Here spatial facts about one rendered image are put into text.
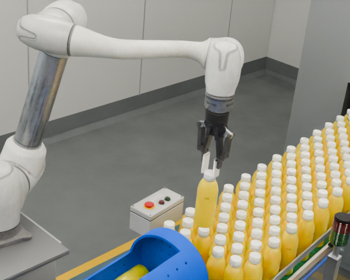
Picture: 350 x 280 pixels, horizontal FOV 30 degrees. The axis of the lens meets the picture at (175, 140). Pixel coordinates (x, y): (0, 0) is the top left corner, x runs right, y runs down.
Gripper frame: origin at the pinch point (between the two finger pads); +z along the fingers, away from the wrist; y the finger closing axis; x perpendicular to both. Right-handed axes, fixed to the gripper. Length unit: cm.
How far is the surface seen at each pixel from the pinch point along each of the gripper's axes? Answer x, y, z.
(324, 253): 53, 24, 50
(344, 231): 24.1, 40.0, 17.5
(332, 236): 23.5, 36.6, 21.2
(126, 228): 108, -128, 140
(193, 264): -22.4, 12.6, 20.9
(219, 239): 4.6, 4.2, 29.6
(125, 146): 190, -206, 141
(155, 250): -18.5, -5.3, 27.4
